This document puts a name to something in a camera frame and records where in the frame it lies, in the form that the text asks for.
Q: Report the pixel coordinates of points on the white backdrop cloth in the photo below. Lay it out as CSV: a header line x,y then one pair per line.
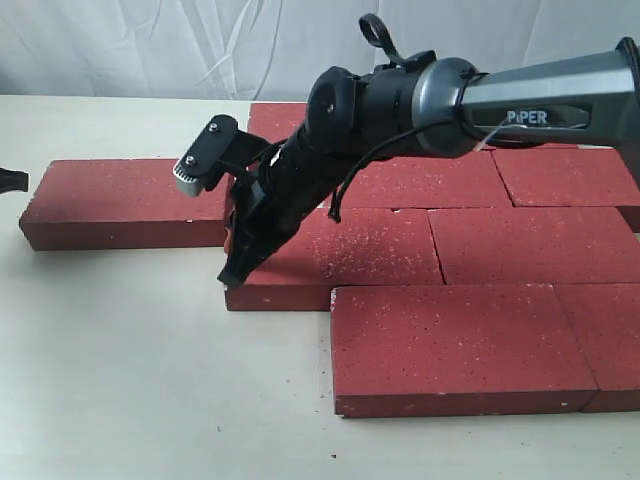
x,y
274,50

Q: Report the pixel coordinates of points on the red brick bottom stack left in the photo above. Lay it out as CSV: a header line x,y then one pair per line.
x,y
275,121

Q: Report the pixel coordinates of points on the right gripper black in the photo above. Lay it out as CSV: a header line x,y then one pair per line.
x,y
269,207

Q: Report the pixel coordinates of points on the red brick third row right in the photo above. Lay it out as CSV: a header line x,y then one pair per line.
x,y
555,245

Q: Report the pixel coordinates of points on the red brick right middle row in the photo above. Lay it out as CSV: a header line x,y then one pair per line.
x,y
569,178

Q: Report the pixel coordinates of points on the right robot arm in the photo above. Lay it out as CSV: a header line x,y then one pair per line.
x,y
444,110

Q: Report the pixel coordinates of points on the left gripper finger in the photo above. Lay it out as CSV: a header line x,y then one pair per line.
x,y
13,181

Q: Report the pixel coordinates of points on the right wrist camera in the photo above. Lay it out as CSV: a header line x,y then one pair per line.
x,y
220,148

